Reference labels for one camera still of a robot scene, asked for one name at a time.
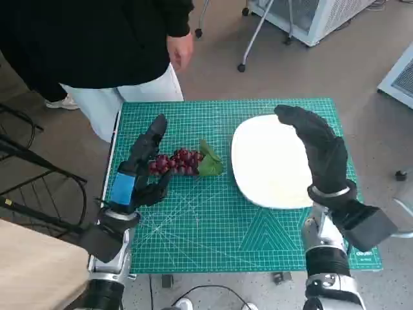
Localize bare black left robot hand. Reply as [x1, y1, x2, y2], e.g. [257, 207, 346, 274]
[109, 114, 172, 214]

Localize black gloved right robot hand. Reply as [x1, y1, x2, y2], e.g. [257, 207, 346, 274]
[273, 105, 349, 194]

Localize red toy grapes with leaf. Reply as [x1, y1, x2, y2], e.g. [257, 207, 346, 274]
[148, 139, 224, 178]

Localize white plate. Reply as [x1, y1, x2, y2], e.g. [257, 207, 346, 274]
[231, 114, 316, 209]

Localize grey office chair base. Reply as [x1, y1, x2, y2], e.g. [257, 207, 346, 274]
[388, 169, 413, 240]

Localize green cutting mat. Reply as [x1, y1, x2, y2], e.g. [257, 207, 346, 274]
[118, 98, 385, 274]

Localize white cabinet with grille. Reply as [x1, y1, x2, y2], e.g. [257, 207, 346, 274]
[376, 41, 413, 110]

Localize beige wooden table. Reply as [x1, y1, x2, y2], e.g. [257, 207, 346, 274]
[0, 218, 91, 310]

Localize white cabinet with glass door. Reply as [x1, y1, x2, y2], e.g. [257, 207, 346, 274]
[248, 0, 378, 48]

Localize person's left hand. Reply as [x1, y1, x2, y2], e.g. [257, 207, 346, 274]
[166, 32, 194, 72]

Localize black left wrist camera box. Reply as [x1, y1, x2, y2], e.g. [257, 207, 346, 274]
[79, 224, 123, 263]

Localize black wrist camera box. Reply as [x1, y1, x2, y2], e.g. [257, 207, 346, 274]
[79, 224, 123, 263]
[328, 199, 399, 253]

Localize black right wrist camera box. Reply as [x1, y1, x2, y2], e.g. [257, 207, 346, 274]
[328, 199, 399, 253]

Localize black metal chair frame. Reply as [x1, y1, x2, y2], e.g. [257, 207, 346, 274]
[0, 103, 45, 150]
[0, 132, 88, 239]

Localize straight black floor cable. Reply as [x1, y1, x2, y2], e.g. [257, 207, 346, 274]
[147, 274, 155, 310]

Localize curved black floor cable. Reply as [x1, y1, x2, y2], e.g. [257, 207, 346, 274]
[170, 284, 246, 310]

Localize grey wheeled metal frame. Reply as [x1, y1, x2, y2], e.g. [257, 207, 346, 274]
[194, 0, 294, 72]

